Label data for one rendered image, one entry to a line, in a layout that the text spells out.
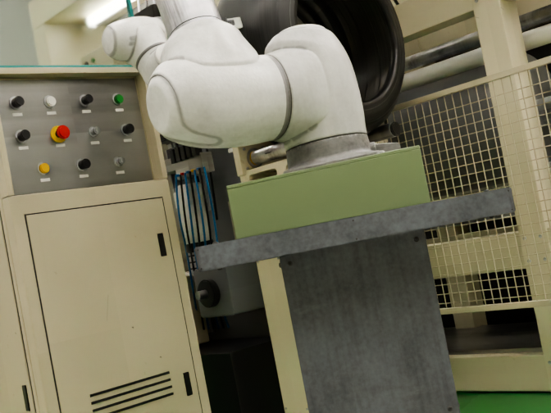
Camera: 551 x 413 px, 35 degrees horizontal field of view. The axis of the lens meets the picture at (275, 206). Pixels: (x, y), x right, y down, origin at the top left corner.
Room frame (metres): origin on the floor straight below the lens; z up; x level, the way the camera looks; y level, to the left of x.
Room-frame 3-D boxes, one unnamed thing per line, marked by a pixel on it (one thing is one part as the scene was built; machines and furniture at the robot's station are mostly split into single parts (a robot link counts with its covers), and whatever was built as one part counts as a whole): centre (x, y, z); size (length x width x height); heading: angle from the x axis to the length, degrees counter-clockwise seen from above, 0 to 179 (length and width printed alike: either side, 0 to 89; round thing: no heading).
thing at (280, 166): (2.55, -0.08, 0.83); 0.36 x 0.09 x 0.06; 42
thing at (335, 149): (1.59, -0.13, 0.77); 0.22 x 0.18 x 0.06; 90
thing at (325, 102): (1.59, -0.10, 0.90); 0.18 x 0.16 x 0.22; 120
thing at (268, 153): (2.54, -0.08, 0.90); 0.35 x 0.05 x 0.05; 42
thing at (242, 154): (2.77, -0.06, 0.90); 0.40 x 0.03 x 0.10; 132
